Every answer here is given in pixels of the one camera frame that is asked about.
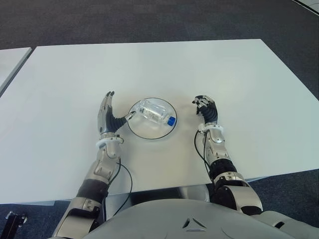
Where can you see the white neighbouring table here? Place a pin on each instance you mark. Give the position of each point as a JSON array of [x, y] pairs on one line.
[[11, 64]]

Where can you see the white plate with black rim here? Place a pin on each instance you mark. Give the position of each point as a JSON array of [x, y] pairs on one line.
[[149, 130]]

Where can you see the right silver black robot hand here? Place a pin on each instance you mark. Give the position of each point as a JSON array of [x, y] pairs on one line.
[[209, 110]]

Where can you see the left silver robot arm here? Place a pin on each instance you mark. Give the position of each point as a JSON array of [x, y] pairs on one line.
[[99, 171]]

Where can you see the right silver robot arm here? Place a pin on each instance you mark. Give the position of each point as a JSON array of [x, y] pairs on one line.
[[221, 159]]

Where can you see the black floor stand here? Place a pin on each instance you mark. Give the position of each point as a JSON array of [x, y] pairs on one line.
[[15, 224]]

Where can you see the clear blue-capped water bottle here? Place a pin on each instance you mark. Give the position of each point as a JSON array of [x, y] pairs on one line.
[[153, 113]]

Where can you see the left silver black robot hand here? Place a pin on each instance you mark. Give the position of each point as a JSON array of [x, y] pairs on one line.
[[106, 119]]

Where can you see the white robot leg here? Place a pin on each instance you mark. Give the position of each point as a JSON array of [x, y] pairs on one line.
[[197, 193]]

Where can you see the grey robot torso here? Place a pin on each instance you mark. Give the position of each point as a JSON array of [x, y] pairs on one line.
[[189, 221]]

